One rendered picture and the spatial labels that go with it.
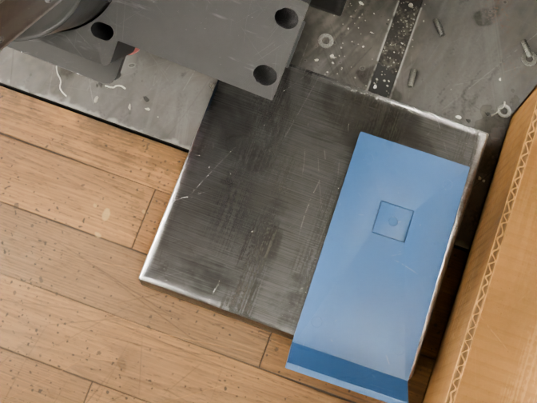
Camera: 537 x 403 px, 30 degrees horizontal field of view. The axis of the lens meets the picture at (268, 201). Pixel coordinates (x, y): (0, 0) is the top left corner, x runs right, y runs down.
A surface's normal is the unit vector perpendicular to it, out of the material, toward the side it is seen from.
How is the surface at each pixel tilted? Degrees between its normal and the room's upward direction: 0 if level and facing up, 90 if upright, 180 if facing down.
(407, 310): 0
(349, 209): 0
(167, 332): 0
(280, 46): 29
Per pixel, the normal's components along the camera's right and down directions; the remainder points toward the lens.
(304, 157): 0.04, -0.25
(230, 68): -0.07, 0.24
